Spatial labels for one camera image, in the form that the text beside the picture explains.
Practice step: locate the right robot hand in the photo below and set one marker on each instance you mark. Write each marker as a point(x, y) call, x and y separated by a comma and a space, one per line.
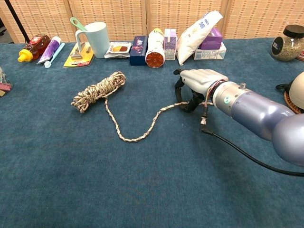
point(202, 79)

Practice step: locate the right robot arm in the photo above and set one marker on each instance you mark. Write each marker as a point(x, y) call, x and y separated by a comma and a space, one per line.
point(256, 111)

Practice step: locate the cream upturned bowl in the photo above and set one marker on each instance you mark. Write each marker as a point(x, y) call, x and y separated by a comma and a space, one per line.
point(298, 88)

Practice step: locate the white tissue box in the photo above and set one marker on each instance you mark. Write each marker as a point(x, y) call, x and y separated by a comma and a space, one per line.
point(209, 54)

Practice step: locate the white plastic bag blue print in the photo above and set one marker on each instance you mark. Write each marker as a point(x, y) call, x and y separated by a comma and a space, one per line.
point(192, 40)

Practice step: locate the purple box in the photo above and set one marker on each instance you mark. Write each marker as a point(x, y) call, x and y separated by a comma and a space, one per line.
point(212, 40)

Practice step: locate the purple drink carton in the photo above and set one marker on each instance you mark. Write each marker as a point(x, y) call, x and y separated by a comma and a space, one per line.
point(170, 45)

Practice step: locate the white drink bottle yellow cap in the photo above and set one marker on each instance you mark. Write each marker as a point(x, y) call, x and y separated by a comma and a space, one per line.
point(155, 47)

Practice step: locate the dark blue carton box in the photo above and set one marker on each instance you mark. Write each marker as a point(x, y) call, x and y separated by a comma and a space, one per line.
point(137, 52)

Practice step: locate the glass jar black lid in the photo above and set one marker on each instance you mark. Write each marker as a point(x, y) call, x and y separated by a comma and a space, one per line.
point(285, 47)

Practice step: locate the white snack packet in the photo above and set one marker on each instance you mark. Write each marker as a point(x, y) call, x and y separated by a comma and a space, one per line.
point(117, 49)

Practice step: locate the brown woven coaster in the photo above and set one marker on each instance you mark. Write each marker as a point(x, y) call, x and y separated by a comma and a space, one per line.
point(291, 104)

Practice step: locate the woven bamboo folding screen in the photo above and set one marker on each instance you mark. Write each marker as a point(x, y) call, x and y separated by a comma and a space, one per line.
point(128, 14)

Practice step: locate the pale blue plastic mug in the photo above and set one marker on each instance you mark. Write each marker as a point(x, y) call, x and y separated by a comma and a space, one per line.
point(99, 40)

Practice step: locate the yellow razor blister pack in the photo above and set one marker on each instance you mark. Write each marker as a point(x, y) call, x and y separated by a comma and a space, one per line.
point(76, 61)

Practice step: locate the blue felt table cover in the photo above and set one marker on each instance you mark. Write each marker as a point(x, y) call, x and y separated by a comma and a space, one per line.
point(118, 185)

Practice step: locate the light blue toothbrush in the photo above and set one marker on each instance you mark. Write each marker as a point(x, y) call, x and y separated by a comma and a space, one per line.
point(55, 55)

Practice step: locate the purple toothpaste tube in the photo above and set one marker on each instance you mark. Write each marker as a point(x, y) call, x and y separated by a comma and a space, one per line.
point(50, 48)

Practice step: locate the brown honey bottle yellow cap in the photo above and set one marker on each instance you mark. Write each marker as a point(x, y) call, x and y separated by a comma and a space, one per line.
point(35, 47)

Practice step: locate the black stand pole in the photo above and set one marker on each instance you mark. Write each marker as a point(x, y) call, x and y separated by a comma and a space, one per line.
point(16, 21)

